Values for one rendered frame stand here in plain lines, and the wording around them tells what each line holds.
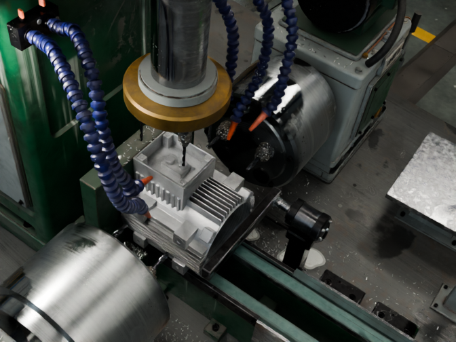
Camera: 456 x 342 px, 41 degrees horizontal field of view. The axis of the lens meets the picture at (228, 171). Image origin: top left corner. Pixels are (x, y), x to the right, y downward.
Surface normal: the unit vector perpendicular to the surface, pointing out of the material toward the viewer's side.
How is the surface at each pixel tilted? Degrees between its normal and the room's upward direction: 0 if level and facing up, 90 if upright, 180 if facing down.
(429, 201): 0
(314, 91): 36
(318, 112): 51
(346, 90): 90
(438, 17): 0
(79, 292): 13
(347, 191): 0
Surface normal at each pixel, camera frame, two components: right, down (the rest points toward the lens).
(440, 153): 0.09, -0.66
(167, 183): -0.57, 0.58
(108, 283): 0.42, -0.40
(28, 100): 0.81, 0.48
